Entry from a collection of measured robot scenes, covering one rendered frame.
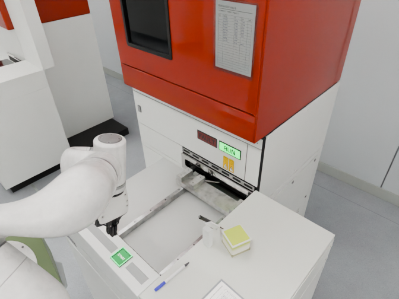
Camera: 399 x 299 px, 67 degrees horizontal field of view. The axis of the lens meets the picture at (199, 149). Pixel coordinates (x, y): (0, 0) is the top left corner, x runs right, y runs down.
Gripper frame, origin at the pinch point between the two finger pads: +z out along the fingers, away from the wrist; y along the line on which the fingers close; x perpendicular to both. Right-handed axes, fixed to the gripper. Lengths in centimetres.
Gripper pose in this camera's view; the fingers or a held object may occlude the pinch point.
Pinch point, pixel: (111, 228)
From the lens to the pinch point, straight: 101.6
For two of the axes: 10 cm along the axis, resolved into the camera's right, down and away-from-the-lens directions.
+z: -1.2, 8.8, 4.6
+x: 7.3, 3.9, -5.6
